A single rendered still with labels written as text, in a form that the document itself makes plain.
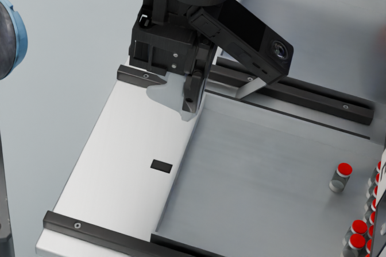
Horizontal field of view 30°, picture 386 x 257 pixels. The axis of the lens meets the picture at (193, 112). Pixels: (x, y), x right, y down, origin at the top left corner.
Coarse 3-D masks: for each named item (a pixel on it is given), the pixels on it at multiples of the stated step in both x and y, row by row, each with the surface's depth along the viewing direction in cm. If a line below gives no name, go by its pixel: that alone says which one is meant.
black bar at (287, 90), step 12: (216, 72) 114; (228, 72) 114; (240, 72) 114; (240, 84) 114; (276, 84) 113; (276, 96) 114; (288, 96) 113; (300, 96) 112; (312, 96) 113; (324, 96) 113; (312, 108) 113; (324, 108) 113; (336, 108) 112; (348, 108) 112; (360, 108) 112; (360, 120) 113
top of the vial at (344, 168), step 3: (339, 165) 101; (342, 165) 101; (345, 165) 101; (348, 165) 101; (339, 168) 101; (342, 168) 101; (345, 168) 101; (348, 168) 101; (351, 168) 101; (339, 171) 100; (342, 171) 100; (345, 171) 101; (348, 171) 101; (351, 171) 101; (342, 174) 100; (345, 174) 100; (348, 174) 100
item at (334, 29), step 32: (256, 0) 129; (288, 0) 130; (320, 0) 131; (352, 0) 130; (384, 0) 128; (288, 32) 124; (320, 32) 125; (352, 32) 126; (384, 32) 127; (224, 64) 115; (320, 64) 120; (352, 64) 121; (384, 64) 122; (352, 96) 112; (384, 96) 117
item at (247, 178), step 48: (192, 144) 106; (240, 144) 107; (288, 144) 108; (336, 144) 109; (192, 192) 101; (240, 192) 102; (288, 192) 103; (336, 192) 104; (192, 240) 96; (240, 240) 97; (288, 240) 98; (336, 240) 98
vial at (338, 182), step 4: (336, 172) 102; (336, 176) 102; (340, 176) 101; (344, 176) 101; (348, 176) 101; (332, 180) 103; (336, 180) 102; (340, 180) 101; (344, 180) 101; (332, 184) 103; (336, 184) 102; (340, 184) 102; (344, 184) 102; (332, 188) 103; (336, 188) 103; (340, 188) 103
